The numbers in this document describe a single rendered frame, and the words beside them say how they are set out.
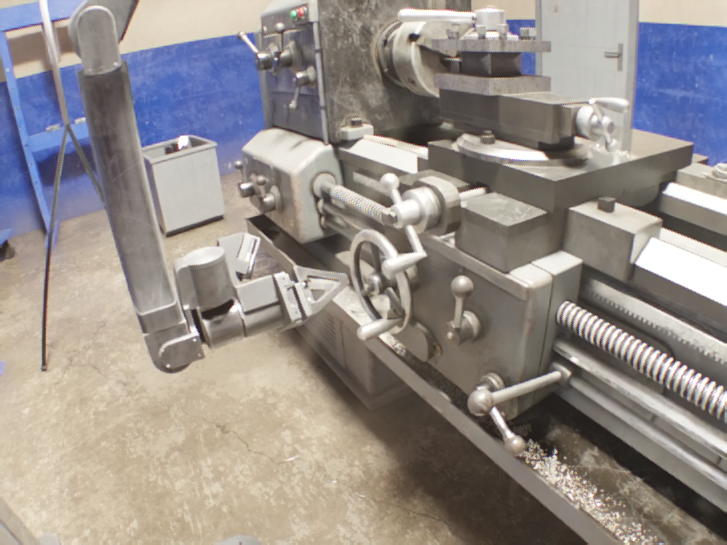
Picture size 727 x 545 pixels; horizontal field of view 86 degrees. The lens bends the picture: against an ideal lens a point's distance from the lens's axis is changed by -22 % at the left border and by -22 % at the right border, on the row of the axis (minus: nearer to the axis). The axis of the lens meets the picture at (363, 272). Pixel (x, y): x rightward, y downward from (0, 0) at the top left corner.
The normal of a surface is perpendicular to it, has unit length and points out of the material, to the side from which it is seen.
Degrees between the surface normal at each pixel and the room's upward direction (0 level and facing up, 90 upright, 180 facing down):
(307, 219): 90
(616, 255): 90
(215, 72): 90
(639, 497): 0
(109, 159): 86
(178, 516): 0
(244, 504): 0
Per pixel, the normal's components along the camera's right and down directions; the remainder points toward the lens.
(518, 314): -0.86, 0.29
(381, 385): 0.51, 0.37
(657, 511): -0.07, -0.88
